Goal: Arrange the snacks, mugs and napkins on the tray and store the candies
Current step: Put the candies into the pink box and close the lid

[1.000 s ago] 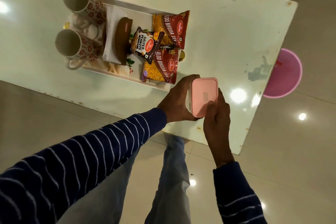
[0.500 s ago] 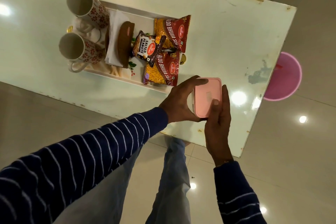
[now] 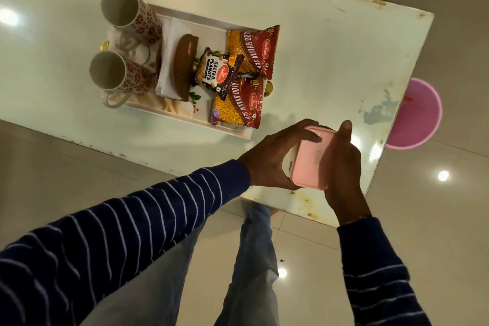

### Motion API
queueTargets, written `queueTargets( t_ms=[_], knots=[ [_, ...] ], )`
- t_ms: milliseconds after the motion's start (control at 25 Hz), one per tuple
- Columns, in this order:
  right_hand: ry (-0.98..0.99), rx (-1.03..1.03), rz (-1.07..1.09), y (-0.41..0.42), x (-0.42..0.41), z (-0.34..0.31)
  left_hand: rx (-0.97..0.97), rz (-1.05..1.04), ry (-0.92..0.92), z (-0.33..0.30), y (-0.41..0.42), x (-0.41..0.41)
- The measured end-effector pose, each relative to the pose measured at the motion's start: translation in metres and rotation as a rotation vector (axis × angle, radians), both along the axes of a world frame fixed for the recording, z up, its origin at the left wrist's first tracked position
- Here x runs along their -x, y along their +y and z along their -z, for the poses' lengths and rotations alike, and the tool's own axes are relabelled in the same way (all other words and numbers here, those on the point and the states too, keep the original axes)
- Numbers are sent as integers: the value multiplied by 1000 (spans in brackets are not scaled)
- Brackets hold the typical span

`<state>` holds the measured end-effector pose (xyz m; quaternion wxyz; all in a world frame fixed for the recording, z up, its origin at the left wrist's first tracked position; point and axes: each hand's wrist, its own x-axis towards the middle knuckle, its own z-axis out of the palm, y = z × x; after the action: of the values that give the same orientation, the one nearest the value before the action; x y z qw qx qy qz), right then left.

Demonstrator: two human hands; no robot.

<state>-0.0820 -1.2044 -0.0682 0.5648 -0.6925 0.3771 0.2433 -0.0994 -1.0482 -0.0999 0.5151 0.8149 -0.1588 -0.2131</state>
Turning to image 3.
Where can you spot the person's right hand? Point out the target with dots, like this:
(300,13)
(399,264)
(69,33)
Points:
(344,176)

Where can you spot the person's left hand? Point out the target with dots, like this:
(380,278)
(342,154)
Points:
(267,161)

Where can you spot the pink box lid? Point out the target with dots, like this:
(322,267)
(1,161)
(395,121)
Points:
(311,163)

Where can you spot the aloo bhujia packet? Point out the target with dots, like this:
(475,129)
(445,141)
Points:
(240,106)
(259,48)

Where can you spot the salted peanuts packet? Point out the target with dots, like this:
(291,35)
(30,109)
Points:
(216,71)

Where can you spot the wooden napkin holder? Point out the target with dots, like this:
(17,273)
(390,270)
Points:
(185,68)

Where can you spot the white floral tray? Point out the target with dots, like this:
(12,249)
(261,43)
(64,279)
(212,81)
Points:
(212,33)

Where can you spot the white paper napkins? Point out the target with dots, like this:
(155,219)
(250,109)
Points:
(172,39)

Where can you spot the white floral mug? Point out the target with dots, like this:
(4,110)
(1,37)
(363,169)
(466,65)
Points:
(118,6)
(105,69)

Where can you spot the person's right forearm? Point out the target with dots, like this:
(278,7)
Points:
(378,280)

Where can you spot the person's left forearm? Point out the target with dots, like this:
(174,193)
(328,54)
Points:
(114,245)

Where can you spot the person's right leg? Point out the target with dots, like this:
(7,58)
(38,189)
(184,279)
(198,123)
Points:
(252,280)

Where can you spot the person's leg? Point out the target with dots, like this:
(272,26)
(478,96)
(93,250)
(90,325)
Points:
(252,280)
(153,287)

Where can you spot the person's left leg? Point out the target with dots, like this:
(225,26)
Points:
(153,287)

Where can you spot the pink plastic bin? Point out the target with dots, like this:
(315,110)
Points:
(418,119)

